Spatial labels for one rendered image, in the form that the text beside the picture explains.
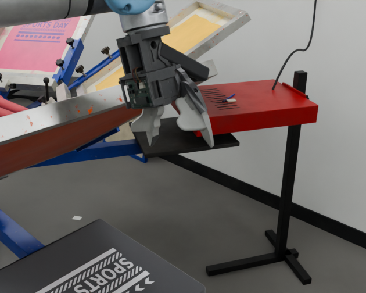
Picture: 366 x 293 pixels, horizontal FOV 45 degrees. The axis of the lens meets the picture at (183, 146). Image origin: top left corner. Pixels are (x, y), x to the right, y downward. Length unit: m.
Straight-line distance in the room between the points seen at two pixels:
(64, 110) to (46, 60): 1.85
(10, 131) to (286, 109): 1.55
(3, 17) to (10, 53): 2.28
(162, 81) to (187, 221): 2.53
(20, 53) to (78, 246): 1.57
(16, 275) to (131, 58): 0.85
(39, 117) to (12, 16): 0.30
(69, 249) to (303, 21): 2.02
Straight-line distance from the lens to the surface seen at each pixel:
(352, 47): 2.75
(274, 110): 2.07
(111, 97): 0.84
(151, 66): 0.70
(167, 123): 2.29
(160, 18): 0.69
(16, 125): 0.75
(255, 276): 2.76
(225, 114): 1.98
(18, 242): 1.56
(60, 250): 1.43
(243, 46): 3.14
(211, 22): 2.04
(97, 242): 1.44
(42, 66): 2.60
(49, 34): 2.78
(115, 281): 1.29
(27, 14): 0.50
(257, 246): 2.99
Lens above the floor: 1.81
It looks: 25 degrees down
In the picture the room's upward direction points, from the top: straight up
